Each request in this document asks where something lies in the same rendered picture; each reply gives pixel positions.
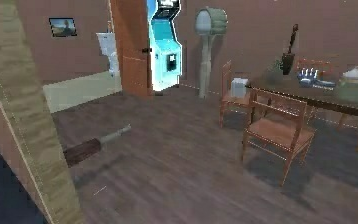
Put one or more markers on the blue dish with white items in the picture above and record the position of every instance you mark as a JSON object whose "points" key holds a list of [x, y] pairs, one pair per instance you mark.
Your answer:
{"points": [[309, 78]]}

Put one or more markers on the dark wooden dining table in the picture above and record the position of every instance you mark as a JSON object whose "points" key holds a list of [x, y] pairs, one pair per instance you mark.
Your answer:
{"points": [[320, 95]]}

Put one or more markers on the brown wooden chair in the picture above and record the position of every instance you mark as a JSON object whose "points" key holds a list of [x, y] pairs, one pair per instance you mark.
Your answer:
{"points": [[280, 130], [315, 65], [227, 93]]}

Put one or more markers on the framed landscape picture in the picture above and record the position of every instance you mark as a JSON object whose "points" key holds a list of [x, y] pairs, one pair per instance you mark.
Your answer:
{"points": [[63, 27]]}

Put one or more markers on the orange wooden room door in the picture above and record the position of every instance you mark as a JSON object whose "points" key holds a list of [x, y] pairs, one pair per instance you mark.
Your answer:
{"points": [[131, 46]]}

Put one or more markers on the tan wooden door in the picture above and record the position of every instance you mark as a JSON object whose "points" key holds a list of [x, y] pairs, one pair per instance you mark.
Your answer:
{"points": [[27, 126]]}

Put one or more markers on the cyan arcade cabinet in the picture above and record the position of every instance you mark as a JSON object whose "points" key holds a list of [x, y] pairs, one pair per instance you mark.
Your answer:
{"points": [[165, 50]]}

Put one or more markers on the green pot with white lid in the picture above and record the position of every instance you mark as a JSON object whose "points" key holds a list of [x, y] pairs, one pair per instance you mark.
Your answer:
{"points": [[353, 88]]}

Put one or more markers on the grey box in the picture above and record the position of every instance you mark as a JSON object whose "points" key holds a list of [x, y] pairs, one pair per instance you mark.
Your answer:
{"points": [[239, 87]]}

